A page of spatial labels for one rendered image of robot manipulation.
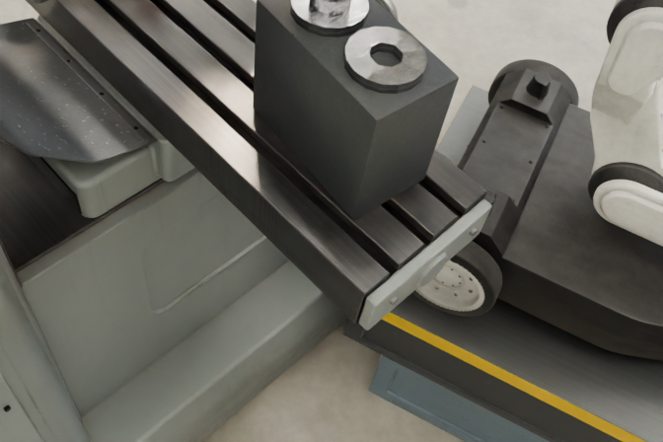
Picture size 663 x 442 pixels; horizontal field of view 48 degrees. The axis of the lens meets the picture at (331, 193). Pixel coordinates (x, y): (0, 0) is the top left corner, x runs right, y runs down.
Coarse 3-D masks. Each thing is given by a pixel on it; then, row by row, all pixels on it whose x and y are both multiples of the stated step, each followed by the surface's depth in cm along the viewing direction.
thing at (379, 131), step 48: (288, 0) 86; (288, 48) 85; (336, 48) 82; (384, 48) 82; (288, 96) 90; (336, 96) 81; (384, 96) 79; (432, 96) 81; (288, 144) 97; (336, 144) 86; (384, 144) 82; (432, 144) 90; (336, 192) 92; (384, 192) 91
